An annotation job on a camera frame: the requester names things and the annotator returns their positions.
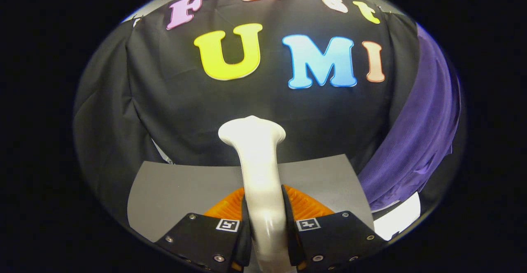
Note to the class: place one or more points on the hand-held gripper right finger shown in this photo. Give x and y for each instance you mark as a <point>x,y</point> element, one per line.
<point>288,240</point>

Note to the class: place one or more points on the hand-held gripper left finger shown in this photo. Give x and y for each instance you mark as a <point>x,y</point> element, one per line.
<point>246,240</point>

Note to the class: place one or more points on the white garment steamer head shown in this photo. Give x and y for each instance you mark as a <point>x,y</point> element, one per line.
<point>261,182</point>

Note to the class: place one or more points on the grey cabinet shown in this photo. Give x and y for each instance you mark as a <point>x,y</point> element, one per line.
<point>185,190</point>

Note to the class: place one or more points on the white box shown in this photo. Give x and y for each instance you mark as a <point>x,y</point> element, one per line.
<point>397,219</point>

